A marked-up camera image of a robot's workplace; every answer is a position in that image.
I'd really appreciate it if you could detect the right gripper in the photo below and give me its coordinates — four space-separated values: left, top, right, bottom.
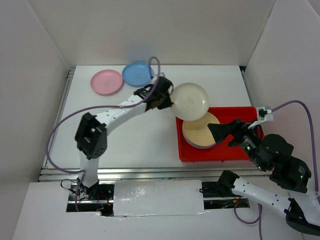
205 116 266 170

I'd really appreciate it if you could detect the yellow plate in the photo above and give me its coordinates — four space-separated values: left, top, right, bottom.
182 112 220 146

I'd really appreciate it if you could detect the cream white plate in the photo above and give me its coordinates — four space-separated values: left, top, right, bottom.
170 82 209 121

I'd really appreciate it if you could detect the purple plate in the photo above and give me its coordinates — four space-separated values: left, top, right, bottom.
184 137 216 149

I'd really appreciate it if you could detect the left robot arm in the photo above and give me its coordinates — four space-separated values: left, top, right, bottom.
75 76 173 200

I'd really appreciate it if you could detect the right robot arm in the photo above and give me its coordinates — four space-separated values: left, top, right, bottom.
207 119 320 236

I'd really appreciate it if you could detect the red plastic bin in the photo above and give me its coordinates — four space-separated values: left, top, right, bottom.
176 106 257 162

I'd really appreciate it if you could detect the far blue plate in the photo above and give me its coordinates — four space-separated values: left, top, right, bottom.
121 61 155 87

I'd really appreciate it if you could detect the pink plate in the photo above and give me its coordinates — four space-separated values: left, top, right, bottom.
90 69 123 96

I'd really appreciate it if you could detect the white foam block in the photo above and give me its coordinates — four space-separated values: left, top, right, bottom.
113 180 205 217

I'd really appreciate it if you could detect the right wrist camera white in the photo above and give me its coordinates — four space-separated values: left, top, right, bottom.
248 106 274 129

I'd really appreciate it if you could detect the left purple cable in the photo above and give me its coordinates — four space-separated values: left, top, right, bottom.
46 56 161 212

